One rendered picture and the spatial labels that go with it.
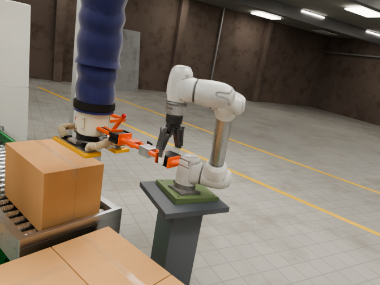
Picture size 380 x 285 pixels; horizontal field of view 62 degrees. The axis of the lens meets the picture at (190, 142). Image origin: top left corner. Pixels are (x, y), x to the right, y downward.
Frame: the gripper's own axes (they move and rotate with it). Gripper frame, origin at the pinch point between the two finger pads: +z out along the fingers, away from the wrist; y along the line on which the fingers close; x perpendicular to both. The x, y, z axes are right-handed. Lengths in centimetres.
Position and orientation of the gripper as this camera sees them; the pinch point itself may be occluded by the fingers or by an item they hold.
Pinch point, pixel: (168, 157)
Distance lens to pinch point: 145.0
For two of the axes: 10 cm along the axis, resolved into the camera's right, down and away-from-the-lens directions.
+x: 7.5, 2.9, -5.9
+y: -6.4, 1.0, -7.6
